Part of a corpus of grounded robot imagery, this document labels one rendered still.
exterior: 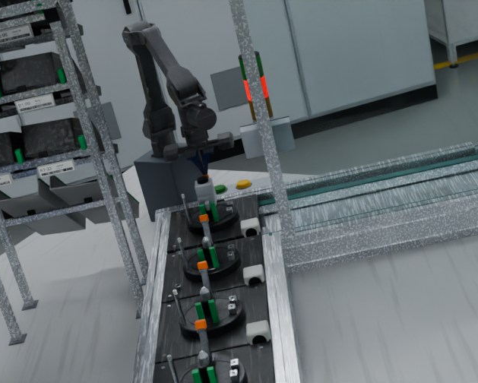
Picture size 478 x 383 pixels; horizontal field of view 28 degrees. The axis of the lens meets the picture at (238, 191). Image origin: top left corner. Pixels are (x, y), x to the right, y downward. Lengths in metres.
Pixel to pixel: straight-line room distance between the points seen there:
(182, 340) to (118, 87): 3.52
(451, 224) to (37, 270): 1.17
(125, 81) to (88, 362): 3.31
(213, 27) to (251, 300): 3.45
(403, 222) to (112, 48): 3.25
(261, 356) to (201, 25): 3.67
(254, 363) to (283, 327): 0.14
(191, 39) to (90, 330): 3.21
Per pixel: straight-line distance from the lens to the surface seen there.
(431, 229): 2.37
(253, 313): 2.03
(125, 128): 5.48
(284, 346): 1.93
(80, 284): 2.62
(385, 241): 2.36
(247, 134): 2.26
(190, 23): 5.37
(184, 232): 2.47
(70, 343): 2.36
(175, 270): 2.29
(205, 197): 2.43
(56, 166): 2.22
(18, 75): 2.24
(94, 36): 5.34
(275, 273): 2.20
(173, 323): 2.08
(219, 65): 5.45
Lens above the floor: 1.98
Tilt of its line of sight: 23 degrees down
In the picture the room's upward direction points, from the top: 14 degrees counter-clockwise
